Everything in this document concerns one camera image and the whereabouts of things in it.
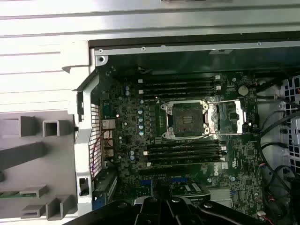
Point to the silver drive cage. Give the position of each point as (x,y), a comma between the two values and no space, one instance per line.
(282,103)

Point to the silver rear port block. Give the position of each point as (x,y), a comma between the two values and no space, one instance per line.
(109,131)

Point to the blue expansion slot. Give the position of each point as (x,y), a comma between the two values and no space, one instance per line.
(146,182)

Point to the silver chipset heatsink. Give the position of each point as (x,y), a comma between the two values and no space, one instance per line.
(219,198)

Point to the metal socket cover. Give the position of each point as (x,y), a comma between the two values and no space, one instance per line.
(239,117)

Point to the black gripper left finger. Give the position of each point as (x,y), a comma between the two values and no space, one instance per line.
(150,213)

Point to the black PC case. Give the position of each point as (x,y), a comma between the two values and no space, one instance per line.
(82,150)

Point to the grey parts rack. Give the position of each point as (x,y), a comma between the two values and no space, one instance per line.
(58,159)

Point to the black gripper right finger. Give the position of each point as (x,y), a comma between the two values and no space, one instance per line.
(180,213)

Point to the green motherboard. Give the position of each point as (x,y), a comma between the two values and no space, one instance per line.
(131,112)

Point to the CPU socket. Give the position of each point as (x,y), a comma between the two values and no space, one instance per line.
(187,117)

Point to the thin metal locking lever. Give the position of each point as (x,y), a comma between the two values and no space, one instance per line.
(160,99)
(180,144)

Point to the silver coin cell battery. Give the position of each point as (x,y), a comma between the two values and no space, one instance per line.
(243,90)

